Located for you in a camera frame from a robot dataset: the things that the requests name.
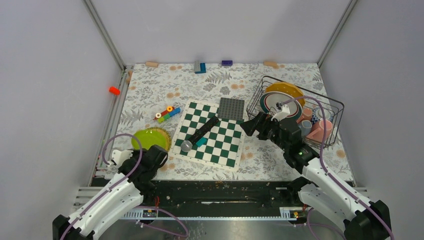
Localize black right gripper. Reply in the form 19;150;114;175
239;111;289;152

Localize lime green plate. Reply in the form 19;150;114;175
131;129;169;152

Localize white plate green rim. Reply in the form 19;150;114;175
259;91;303;120

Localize yellow woven plate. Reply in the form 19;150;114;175
132;127;172;153

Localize yellow orange plate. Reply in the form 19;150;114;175
264;82;304;109

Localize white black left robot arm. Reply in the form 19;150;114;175
52;145;168;240

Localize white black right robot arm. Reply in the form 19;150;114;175
240;112;394;240

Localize grey lego baseplate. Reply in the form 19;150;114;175
217;97;245;121

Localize black glitter microphone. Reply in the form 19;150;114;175
180;116;220;153

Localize green white chessboard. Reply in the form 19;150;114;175
168;99;245;172

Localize colourful lego brick toy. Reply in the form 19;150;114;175
154;106;181;123

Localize blue grey cup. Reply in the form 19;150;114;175
298;120;313;137

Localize teal block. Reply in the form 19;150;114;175
195;137;208;147

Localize right wooden block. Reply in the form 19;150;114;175
263;61;280;69

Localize wooden block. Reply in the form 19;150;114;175
145;61;159;68
263;61;280;69

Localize blue white patterned bowl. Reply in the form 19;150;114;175
310;106;335;125

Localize large pink mug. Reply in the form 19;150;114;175
306;119;334;142

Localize purple lego brick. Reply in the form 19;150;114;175
221;60;233;66

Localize grey blue lego bricks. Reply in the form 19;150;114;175
193;60;206;74

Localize orange red cylinder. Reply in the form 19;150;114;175
108;86;121;96

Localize left wooden block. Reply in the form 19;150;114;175
145;61;159;68

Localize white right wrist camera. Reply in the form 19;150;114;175
271;102;291;122

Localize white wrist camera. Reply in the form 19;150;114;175
106;149;124;168
271;102;291;122

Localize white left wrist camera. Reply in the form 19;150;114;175
106;149;124;168

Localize black wire dish rack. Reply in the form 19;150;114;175
246;75;345;148

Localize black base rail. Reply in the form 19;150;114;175
134;177;309;219

